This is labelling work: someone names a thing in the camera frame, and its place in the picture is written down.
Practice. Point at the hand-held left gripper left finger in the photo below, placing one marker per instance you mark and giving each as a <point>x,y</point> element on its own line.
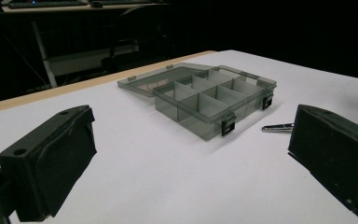
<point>48,161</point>

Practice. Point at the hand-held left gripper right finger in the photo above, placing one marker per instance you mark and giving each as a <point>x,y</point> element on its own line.
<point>335,152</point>

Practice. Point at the grey transparent compartment box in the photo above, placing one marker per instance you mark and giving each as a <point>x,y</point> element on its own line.
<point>208,99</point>

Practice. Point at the wooden desk with white legs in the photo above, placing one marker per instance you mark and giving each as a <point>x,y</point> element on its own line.
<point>48,46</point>

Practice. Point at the black keyboard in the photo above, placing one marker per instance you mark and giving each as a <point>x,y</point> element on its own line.
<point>46,3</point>

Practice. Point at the black computer mouse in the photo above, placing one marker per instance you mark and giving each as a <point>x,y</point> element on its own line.
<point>96,4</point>

